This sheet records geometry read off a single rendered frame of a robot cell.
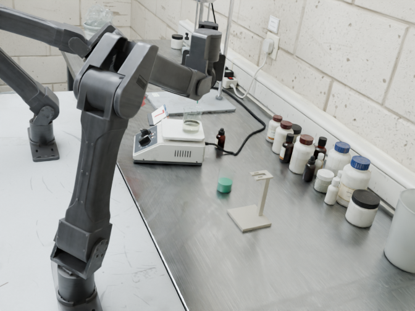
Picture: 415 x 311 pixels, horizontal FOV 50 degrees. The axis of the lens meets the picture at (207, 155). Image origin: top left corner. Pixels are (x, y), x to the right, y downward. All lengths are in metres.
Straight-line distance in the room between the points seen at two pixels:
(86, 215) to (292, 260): 0.47
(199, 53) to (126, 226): 0.42
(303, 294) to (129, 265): 0.35
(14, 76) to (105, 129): 0.59
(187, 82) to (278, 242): 0.42
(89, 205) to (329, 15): 1.01
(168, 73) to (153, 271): 0.39
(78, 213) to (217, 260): 0.34
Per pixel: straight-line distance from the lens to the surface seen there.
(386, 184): 1.27
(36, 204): 1.11
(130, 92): 0.69
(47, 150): 1.31
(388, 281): 1.05
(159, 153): 1.24
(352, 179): 1.19
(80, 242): 0.77
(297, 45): 1.63
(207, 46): 0.94
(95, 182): 0.73
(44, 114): 1.28
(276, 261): 0.99
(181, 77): 0.85
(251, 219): 1.07
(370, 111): 1.35
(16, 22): 1.22
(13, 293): 0.91
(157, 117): 1.51
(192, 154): 1.25
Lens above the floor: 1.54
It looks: 29 degrees down
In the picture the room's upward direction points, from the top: 7 degrees clockwise
